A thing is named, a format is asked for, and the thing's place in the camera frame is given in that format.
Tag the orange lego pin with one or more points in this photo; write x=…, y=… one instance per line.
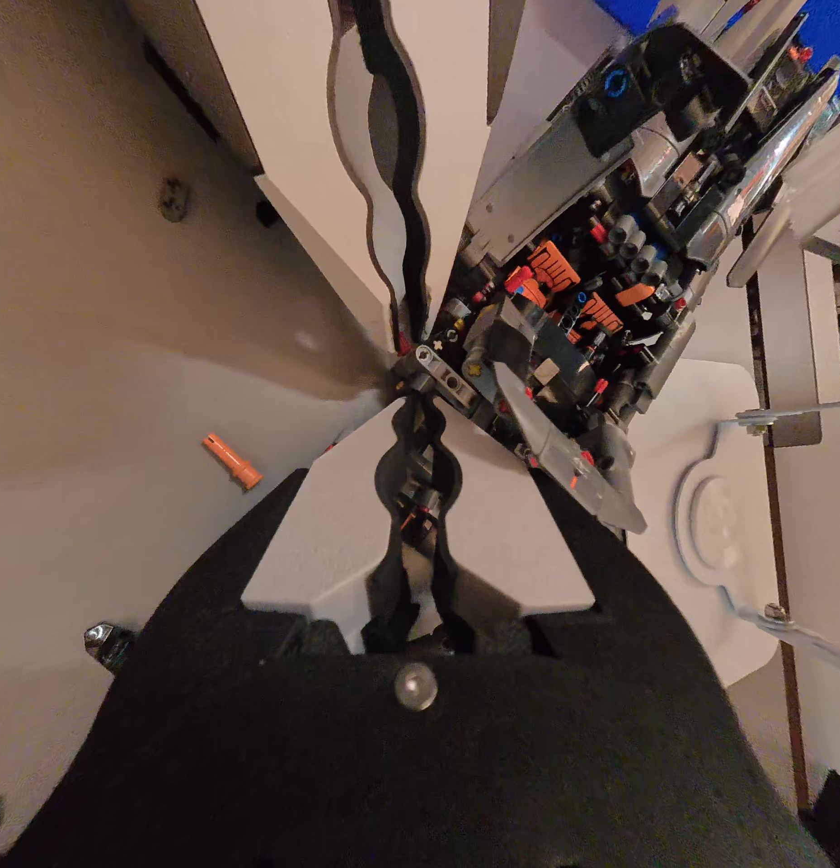
x=232, y=461

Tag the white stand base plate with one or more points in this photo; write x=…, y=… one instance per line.
x=684, y=420

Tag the metal stand bracket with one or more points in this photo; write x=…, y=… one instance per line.
x=799, y=627
x=765, y=417

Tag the blue plastic bin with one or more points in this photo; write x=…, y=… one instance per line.
x=623, y=10

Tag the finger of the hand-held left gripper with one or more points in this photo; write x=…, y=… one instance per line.
x=453, y=102
x=284, y=102

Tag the red lego pin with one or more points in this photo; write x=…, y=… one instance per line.
x=398, y=337

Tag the grey lego car model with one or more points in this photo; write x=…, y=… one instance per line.
x=528, y=203

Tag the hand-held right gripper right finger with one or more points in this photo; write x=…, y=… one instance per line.
x=514, y=556

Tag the small dark lego piece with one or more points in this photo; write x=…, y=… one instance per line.
x=174, y=199

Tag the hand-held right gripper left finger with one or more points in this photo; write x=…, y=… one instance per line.
x=325, y=542

